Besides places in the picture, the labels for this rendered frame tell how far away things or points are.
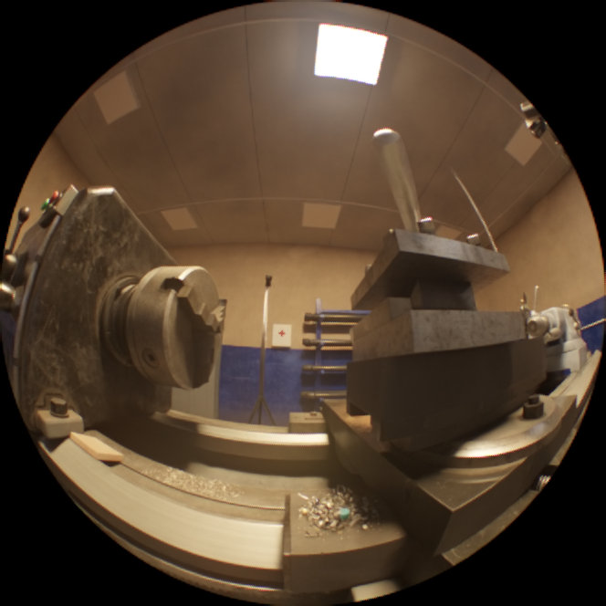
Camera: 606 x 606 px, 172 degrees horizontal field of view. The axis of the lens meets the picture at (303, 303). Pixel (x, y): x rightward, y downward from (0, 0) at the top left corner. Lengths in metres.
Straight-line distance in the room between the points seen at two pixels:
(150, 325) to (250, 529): 0.30
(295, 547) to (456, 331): 0.21
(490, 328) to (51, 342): 0.57
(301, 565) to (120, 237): 0.58
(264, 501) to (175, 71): 2.88
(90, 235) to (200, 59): 2.30
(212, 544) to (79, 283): 0.43
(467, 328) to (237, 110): 2.57
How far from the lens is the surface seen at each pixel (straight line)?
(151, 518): 0.29
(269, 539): 0.25
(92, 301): 0.47
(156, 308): 0.34
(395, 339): 0.17
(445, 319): 0.16
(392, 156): 0.17
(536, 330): 0.99
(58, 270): 0.43
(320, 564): 0.21
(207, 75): 2.57
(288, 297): 3.60
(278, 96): 2.45
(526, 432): 0.23
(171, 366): 0.34
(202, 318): 0.37
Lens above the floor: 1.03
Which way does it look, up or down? 18 degrees up
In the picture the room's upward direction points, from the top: 1 degrees clockwise
